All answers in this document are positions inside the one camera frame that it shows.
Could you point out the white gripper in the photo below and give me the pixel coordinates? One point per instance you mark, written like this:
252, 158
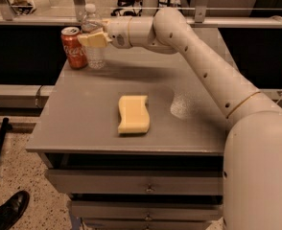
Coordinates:
118, 32

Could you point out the clear plastic water bottle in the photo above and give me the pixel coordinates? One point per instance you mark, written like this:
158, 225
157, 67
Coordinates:
91, 24

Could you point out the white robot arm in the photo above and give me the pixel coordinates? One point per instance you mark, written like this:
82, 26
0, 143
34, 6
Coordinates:
252, 161

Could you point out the red coke can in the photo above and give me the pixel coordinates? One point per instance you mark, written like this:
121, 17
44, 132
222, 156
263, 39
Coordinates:
73, 48

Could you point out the black office chair base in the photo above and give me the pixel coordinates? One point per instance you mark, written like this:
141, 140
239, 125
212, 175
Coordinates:
128, 8

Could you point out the yellow sponge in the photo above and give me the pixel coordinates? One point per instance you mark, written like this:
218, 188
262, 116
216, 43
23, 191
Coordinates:
134, 115

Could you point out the grey drawer cabinet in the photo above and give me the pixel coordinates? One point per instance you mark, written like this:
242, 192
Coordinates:
78, 128

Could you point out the top grey drawer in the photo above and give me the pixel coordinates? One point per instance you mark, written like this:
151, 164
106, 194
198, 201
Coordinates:
136, 182

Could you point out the grey drawer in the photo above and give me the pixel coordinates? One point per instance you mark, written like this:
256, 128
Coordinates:
150, 225
144, 211
136, 182

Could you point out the middle grey drawer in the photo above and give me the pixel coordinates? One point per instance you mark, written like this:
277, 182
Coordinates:
144, 211

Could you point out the bottom grey drawer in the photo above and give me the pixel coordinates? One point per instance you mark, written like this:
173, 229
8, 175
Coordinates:
150, 225

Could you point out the black leather shoe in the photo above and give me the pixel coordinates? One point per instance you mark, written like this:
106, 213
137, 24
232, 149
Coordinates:
13, 209

